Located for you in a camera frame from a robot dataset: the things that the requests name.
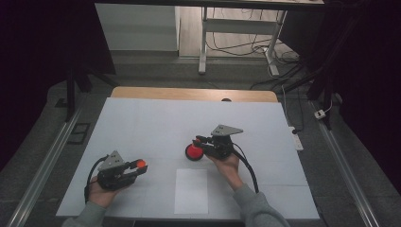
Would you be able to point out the white desk frame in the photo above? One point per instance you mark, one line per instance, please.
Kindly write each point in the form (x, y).
(203, 47)

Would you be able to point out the small white adapter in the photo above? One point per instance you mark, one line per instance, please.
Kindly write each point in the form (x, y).
(319, 114)

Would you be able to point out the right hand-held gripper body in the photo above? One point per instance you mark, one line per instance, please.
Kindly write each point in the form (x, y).
(220, 146)

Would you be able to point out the small white paper sheet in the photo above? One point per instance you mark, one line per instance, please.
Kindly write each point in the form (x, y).
(191, 195)

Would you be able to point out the wooden table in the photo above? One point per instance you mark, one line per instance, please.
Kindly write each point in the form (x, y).
(176, 93)

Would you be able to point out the white cabinet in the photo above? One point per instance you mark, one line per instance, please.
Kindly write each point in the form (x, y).
(138, 28)

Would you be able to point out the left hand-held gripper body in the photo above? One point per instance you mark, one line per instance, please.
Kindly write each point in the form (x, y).
(112, 176)

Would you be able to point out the person's left hand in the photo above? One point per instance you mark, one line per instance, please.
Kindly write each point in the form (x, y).
(101, 195)

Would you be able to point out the black stand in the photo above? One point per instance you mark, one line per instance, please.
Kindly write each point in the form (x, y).
(326, 85)
(71, 94)

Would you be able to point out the round black red ink pad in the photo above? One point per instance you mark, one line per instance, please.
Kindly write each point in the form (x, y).
(193, 153)

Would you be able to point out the black floor socket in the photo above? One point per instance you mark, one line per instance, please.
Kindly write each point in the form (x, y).
(78, 134)

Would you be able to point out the person's right hand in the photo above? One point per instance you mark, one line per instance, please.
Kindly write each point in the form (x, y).
(228, 168)

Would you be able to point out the metal floor rail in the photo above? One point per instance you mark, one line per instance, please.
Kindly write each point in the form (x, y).
(44, 173)
(346, 170)

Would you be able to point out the dark curtain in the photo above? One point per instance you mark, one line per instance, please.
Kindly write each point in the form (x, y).
(31, 63)
(375, 78)

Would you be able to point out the white power strip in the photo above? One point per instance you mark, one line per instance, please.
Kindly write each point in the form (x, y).
(296, 140)

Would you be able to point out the dark table grommet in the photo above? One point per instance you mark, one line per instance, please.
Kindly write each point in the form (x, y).
(226, 100)

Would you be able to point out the large white table cover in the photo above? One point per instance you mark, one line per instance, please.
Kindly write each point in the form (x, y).
(164, 126)

